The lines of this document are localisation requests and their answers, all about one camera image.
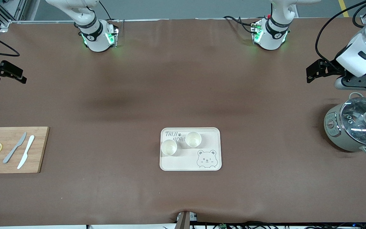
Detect cream tray with bear print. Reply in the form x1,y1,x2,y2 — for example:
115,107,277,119
159,127,222,171

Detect wooden cutting board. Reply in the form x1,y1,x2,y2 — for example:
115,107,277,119
0,127,50,174

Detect brown table cover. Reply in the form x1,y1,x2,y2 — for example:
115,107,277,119
0,17,366,227

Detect grey electric cooking pot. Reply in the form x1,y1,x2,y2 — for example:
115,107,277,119
324,92,366,156

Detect white plastic knife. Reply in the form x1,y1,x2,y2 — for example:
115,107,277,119
17,135,35,170

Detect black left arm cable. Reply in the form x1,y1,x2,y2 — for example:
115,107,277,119
315,0,366,64

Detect black right arm base cable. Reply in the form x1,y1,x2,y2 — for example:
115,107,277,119
99,0,112,20

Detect grey plastic knife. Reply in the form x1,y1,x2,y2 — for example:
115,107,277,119
3,132,27,164

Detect white IKEA cup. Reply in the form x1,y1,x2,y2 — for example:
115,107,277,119
161,139,178,156
185,131,202,148

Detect black left arm base cables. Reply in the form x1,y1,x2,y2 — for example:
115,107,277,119
223,15,260,34

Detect glass pot lid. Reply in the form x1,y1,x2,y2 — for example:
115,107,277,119
340,97,366,147

